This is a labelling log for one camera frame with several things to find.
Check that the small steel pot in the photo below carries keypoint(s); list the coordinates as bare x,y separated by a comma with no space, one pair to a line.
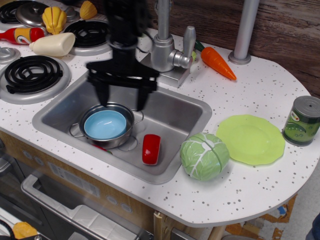
125,137

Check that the green pea can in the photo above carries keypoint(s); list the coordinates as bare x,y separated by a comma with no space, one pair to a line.
303,121

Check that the silver toy faucet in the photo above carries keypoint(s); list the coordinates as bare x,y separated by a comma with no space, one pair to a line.
173,65

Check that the grey stove knob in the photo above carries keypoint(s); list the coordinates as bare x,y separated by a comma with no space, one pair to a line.
72,15
8,55

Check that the red toy ketchup bottle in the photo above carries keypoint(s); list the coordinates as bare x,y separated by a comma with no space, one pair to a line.
22,36

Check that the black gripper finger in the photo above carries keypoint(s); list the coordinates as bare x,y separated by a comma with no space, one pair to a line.
142,97
102,91

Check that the light blue plastic bowl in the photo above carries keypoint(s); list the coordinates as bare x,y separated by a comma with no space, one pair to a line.
105,125

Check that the black stove burner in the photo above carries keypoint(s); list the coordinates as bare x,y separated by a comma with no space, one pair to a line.
91,37
33,79

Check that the yellow toy corn piece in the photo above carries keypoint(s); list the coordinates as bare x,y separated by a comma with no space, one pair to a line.
88,10

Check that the silver metal sink basin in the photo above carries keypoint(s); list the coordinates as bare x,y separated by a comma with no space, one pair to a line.
172,116

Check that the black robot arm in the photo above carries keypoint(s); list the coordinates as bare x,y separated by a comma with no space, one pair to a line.
127,21

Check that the yellow toy bell pepper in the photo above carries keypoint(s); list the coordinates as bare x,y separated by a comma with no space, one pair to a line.
54,19

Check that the rear black stove burner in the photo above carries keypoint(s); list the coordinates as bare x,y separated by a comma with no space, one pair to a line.
91,37

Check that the cream toy mayonnaise bottle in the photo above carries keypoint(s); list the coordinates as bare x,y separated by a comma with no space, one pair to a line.
57,45

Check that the far left black burner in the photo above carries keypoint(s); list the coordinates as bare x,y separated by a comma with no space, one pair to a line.
8,11

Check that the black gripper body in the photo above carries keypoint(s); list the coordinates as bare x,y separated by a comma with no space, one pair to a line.
122,69

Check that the green toy cabbage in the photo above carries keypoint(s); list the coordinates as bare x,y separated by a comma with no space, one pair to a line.
204,156

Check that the silver oven door handle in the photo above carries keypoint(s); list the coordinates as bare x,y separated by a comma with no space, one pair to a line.
75,217

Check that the grey stove knob rear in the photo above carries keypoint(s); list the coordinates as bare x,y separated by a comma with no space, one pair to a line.
72,15

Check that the red toy chili pepper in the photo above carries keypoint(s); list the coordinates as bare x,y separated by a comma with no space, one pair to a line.
103,149

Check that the orange toy carrot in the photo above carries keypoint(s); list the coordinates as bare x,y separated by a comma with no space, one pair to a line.
214,60

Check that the light green plastic plate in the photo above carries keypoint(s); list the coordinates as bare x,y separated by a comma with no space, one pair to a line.
251,140

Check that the yellow object at bottom left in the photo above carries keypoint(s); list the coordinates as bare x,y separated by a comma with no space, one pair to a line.
23,230

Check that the front black stove burner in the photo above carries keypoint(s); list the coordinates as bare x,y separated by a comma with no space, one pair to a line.
33,79

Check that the grey metal pole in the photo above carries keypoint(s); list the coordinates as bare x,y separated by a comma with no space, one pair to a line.
240,55

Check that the silver pot lid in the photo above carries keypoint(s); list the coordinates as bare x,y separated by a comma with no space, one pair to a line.
30,14

